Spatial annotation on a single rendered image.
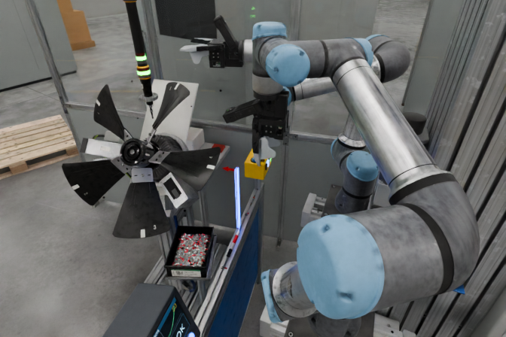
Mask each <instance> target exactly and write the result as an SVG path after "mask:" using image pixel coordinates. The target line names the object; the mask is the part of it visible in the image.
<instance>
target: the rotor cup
mask: <svg viewBox="0 0 506 337"><path fill-rule="evenodd" d="M131 150H134V151H135V153H134V154H130V151H131ZM158 151H162V148H161V146H160V145H159V144H158V143H157V142H155V141H151V142H150V144H149V143H148V142H147V140H145V141H142V140H140V139H138V138H130V139H128V140H126V141H125V142H124V143H123V144H122V145H121V147H120V159H121V161H122V162H123V163H124V164H125V165H128V166H132V167H133V166H138V167H136V168H152V171H153V170H155V169H156V168H157V167H158V166H159V165H158V164H153V163H149V162H148V160H149V159H150V158H151V157H152V156H153V155H154V154H155V153H157V152H158ZM146 153H147V154H150V156H146V155H145V154H146Z"/></svg>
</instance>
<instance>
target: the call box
mask: <svg viewBox="0 0 506 337"><path fill-rule="evenodd" d="M252 157H254V155H253V150H252V149H251V152H250V154H249V155H248V157H247V159H246V161H245V177H247V178H254V179H259V180H264V178H265V176H266V174H267V171H268V169H269V167H270V164H269V165H268V167H267V170H265V165H266V164H267V160H268V159H265V161H264V162H261V166H258V165H257V163H256V162H253V161H252ZM270 163H271V160H270Z"/></svg>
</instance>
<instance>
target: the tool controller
mask: <svg viewBox="0 0 506 337"><path fill-rule="evenodd" d="M190 331H192V332H193V333H194V337H200V330H199V329H198V327H197V325H196V323H195V322H194V319H193V318H192V316H191V314H190V312H189V311H188V309H187V307H186V305H185V303H184V301H183V300H182V298H181V296H180V294H179V293H178V291H177V289H176V287H174V286H168V285H160V284H146V283H138V284H137V286H136V288H135V289H134V291H133V292H132V293H131V295H130V297H129V298H128V300H127V301H126V302H125V303H124V305H123V307H122V308H121V310H120V311H119V312H118V314H117V316H116V317H115V319H114V320H113V321H112V323H111V325H110V326H109V328H108V329H107V330H106V331H105V333H104V335H103V336H102V337H187V335H188V333H189V332H190Z"/></svg>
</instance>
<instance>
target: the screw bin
mask: <svg viewBox="0 0 506 337"><path fill-rule="evenodd" d="M185 233H186V234H207V235H210V237H211V238H210V242H209V249H208V253H207V257H206V264H205V266H172V261H173V259H174V256H175V252H176V249H177V247H178V243H179V238H181V234H185ZM213 241H214V227H213V226H178V227H177V230H176V232H175V236H174V239H173V241H172V244H171V247H170V249H169V253H168V256H167V258H166V262H165V265H164V268H166V272H167V275H168V276H169V277H189V278H206V277H207V273H208V269H209V262H210V257H211V253H212V245H213Z"/></svg>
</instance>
